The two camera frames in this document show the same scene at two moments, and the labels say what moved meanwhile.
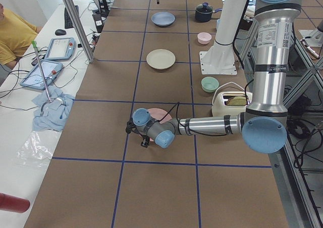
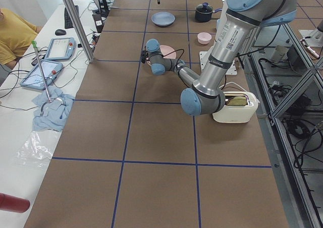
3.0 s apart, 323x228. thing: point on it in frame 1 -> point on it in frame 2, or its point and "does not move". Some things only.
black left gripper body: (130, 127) -> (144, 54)
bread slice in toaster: (237, 100) does not move
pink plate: (157, 114) -> (165, 50)
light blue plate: (163, 18) does not move
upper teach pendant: (61, 48) does not move
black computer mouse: (60, 32) does not move
